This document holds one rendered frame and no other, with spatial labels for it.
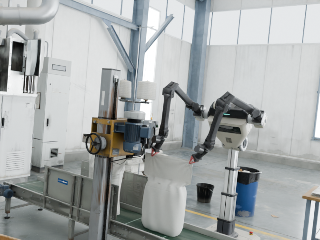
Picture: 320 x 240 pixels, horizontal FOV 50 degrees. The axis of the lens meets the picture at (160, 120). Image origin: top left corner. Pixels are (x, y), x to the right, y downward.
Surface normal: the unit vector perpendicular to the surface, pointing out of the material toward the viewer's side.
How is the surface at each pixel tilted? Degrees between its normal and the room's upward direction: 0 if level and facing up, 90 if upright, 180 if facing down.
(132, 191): 90
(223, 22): 90
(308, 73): 90
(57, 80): 90
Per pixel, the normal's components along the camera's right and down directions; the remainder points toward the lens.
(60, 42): 0.82, 0.11
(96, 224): -0.56, 0.00
